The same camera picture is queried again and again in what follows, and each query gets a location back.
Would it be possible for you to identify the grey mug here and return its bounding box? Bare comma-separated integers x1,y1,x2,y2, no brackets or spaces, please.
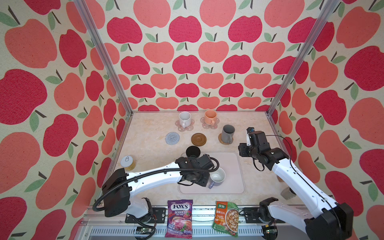
222,125,235,143

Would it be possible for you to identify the black mug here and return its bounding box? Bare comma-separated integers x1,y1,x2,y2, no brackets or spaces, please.
186,146,201,158

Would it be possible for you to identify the lavender mug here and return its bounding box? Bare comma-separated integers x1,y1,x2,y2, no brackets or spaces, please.
209,168,226,189

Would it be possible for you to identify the orange pink mug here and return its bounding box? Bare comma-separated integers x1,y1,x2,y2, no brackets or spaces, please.
204,110,217,125

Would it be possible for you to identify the yellow jar white lid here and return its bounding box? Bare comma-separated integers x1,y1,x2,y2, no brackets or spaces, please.
120,156,136,172

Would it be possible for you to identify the aluminium frame post right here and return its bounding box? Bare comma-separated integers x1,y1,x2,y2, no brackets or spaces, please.
267,0,340,117

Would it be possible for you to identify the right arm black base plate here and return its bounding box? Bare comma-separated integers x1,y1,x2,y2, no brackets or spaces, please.
242,206,285,224

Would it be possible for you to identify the pink flower silicone coaster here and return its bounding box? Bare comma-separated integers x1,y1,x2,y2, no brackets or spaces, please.
200,117,220,130

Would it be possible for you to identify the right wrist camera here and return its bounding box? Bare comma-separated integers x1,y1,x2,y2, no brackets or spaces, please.
247,127,267,147

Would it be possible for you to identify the aluminium front frame rail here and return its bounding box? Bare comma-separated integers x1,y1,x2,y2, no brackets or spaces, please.
74,205,334,240

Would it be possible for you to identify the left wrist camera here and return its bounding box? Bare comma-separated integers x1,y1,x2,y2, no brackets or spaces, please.
196,154,215,170

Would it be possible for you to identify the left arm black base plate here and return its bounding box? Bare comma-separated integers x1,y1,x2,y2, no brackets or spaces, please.
139,207,167,224

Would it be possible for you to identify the light grey tray mat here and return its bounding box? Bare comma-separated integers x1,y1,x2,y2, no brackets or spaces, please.
179,152,245,195

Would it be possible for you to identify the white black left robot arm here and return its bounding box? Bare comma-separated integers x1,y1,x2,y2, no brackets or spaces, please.
93,154,220,219

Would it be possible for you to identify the aluminium frame post left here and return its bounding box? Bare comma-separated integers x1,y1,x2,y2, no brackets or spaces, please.
74,0,133,117

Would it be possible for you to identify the green orange soup packet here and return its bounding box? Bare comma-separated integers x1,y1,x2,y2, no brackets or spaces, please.
212,201,240,238

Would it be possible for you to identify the purple Fox's berries candy bag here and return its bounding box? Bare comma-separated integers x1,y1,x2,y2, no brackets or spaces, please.
165,200,193,239

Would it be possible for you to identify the round woven rattan coaster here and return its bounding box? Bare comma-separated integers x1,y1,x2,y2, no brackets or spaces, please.
218,133,233,145

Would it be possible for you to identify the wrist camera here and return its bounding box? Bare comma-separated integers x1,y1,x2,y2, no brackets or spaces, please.
247,127,267,147
196,154,215,170

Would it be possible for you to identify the grey spice jar black lid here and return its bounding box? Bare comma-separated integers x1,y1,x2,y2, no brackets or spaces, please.
281,187,296,200

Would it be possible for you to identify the white mug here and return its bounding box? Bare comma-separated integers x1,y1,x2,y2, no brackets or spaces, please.
179,112,192,129

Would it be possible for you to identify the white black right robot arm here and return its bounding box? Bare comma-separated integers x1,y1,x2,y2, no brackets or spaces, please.
238,143,354,240

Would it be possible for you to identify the aluminium frame post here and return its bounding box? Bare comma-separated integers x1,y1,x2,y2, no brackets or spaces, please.
74,0,133,117
267,0,340,117

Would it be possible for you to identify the round brown wooden coaster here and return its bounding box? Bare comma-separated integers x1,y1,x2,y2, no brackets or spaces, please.
191,133,207,147

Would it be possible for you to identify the round grey coaster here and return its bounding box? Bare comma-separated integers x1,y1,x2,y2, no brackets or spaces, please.
165,132,180,145

